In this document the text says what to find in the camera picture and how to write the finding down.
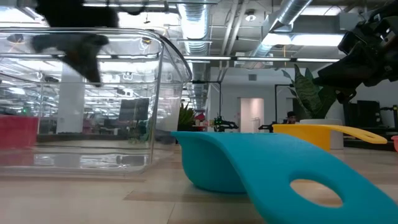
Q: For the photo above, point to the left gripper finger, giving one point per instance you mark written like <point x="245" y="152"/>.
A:
<point x="87" y="65"/>

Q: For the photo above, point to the white ceiling sensor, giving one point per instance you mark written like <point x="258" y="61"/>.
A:
<point x="250" y="17"/>

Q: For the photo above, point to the white door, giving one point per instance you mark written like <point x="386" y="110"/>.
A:
<point x="252" y="115"/>

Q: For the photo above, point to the teal measuring cup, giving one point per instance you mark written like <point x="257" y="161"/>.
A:
<point x="248" y="155"/>

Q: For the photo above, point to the person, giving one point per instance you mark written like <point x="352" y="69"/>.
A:
<point x="291" y="115"/>

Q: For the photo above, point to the clear plastic basket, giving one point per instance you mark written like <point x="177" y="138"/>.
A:
<point x="168" y="93"/>

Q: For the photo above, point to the pink measuring cup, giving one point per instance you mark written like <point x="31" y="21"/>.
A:
<point x="395" y="143"/>

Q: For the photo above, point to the small succulent plant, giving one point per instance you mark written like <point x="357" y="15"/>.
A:
<point x="186" y="118"/>

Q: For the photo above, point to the black background robot arm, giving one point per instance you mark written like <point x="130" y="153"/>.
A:
<point x="224" y="125"/>
<point x="265" y="126"/>

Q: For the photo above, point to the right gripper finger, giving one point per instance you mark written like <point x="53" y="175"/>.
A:
<point x="345" y="74"/>
<point x="345" y="96"/>

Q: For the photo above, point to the silver air duct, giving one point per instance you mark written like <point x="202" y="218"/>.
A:
<point x="292" y="12"/>
<point x="196" y="18"/>

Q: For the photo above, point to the bright ceiling light panel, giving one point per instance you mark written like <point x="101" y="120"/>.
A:
<point x="304" y="40"/>

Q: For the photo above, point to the dark computer monitor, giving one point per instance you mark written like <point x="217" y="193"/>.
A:
<point x="133" y="109"/>

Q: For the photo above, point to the snake plant in white pot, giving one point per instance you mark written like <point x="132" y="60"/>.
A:
<point x="308" y="93"/>

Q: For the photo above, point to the ceiling light strip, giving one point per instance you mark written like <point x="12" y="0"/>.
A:
<point x="262" y="59"/>
<point x="317" y="59"/>
<point x="206" y="58"/>

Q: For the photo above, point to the yellow measuring cup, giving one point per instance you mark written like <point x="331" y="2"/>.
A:
<point x="298" y="133"/>

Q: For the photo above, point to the orange-red measuring cup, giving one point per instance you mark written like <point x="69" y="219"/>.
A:
<point x="18" y="130"/>

